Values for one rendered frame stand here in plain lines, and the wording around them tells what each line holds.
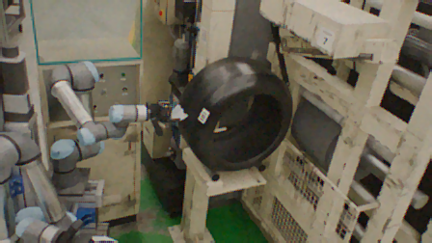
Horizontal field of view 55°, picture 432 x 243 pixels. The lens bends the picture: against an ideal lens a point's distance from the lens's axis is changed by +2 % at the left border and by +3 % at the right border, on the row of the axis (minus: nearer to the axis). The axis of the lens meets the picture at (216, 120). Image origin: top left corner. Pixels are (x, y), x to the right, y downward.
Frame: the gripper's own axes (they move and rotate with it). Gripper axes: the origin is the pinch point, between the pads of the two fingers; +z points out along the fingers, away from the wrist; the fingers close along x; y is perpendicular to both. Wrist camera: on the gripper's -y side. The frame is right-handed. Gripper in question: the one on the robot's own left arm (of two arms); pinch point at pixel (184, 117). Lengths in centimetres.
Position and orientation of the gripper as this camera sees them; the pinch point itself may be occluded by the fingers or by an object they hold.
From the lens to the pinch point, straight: 195.2
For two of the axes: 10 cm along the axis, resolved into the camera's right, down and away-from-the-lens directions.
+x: -4.2, -5.0, 7.6
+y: 2.2, -8.7, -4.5
